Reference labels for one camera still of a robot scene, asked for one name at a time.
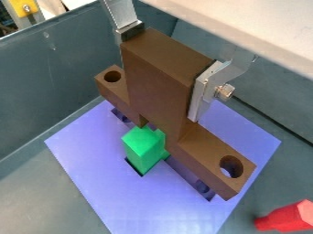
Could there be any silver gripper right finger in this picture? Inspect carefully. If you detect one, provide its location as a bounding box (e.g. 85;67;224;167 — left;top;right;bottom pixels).
188;48;256;122

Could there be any yellow bracket with bolt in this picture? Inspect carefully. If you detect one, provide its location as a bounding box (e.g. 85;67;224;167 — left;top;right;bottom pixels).
8;0;39;17

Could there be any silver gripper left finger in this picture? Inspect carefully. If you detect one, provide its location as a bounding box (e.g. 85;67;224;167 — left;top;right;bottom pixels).
99;0;145;45

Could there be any red cylinder peg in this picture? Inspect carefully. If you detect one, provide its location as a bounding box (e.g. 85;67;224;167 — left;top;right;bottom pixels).
254;199;313;232

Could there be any brown T-shaped block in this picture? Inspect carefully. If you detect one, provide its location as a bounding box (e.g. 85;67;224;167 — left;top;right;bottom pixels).
95;28;256;199

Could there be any purple base board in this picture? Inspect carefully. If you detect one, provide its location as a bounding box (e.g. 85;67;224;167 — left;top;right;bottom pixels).
43;99;282;234

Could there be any green U-shaped block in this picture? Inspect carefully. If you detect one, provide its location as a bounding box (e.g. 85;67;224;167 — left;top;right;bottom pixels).
121;126;170;175

